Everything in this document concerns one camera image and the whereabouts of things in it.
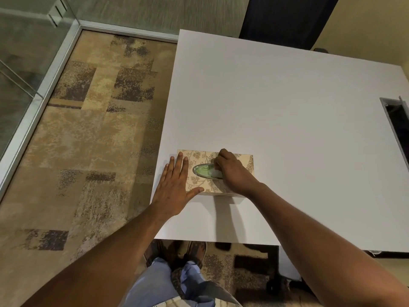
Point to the white tissue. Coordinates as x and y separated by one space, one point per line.
216 173

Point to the brown shoe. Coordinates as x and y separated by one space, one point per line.
155 252
195 252

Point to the person's right fingers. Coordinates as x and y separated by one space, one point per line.
223 163

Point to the brown right shoe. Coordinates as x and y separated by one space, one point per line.
195 252

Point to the black table leg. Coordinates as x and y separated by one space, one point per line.
274 268

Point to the patterned shirt hem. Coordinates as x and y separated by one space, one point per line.
198 302

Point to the light blue jeans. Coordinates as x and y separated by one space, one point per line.
153 284

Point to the person's right forearm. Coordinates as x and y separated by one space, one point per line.
319 249

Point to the person's right hand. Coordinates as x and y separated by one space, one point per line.
238 177

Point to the glass partition with metal frame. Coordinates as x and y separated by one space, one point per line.
28 92

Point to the person's left little finger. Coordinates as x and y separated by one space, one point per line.
166 172

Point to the brown left shoe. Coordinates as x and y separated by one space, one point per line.
155 252

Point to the person's left thumb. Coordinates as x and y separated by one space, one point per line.
195 191

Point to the dark fabric panel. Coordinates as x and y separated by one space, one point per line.
287 19

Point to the beige floral tissue box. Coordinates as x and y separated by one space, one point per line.
204 156

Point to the person's left forearm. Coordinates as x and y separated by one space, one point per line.
105 262

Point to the person's left hand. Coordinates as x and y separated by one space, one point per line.
172 191

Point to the person's left middle finger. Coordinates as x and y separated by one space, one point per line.
179 163

